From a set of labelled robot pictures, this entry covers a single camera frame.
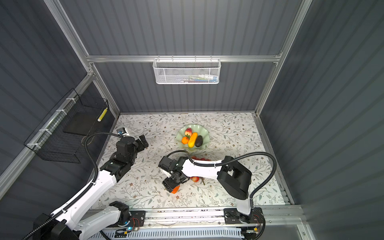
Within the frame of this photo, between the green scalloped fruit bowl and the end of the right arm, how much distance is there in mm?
294

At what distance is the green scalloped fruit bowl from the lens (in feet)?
3.31

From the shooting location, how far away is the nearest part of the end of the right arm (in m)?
0.61
